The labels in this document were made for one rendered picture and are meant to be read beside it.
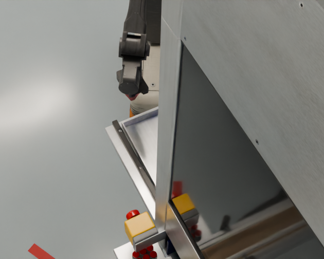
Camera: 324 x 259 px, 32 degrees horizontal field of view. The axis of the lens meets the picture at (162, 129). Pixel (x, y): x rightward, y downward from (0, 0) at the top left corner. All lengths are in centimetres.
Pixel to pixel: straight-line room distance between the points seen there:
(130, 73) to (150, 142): 36
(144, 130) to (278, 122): 121
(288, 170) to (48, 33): 275
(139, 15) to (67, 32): 183
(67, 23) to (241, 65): 273
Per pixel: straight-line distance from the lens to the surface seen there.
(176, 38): 89
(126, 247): 169
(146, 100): 270
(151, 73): 278
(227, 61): 75
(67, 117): 299
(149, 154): 182
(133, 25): 155
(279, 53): 63
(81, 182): 278
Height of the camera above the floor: 247
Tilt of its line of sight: 58 degrees down
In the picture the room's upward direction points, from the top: 3 degrees clockwise
